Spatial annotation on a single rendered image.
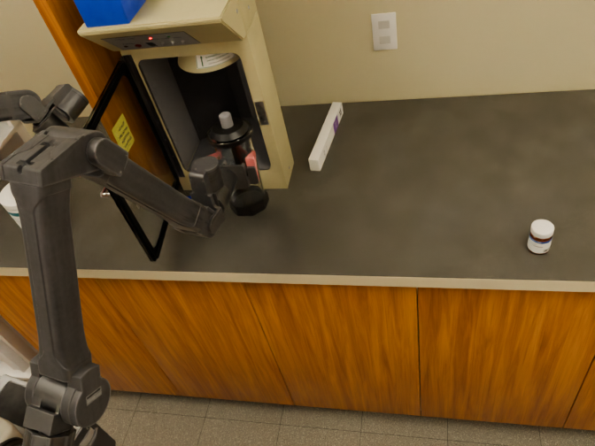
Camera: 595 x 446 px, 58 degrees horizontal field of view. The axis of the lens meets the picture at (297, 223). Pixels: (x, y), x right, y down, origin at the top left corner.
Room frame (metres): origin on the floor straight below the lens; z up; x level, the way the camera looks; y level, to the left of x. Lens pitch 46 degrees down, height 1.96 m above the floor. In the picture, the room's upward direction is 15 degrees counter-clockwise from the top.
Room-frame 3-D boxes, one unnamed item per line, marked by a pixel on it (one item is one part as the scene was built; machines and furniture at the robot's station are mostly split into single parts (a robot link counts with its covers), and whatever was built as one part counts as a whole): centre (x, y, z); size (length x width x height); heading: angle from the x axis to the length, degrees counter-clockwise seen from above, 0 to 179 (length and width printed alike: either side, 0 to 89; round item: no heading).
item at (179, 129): (1.30, 0.11, 1.19); 0.26 x 0.24 x 0.35; 70
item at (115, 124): (1.07, 0.34, 1.19); 0.30 x 0.01 x 0.40; 166
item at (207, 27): (1.13, 0.17, 1.46); 0.32 x 0.11 x 0.10; 70
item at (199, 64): (1.27, 0.10, 1.34); 0.18 x 0.18 x 0.05
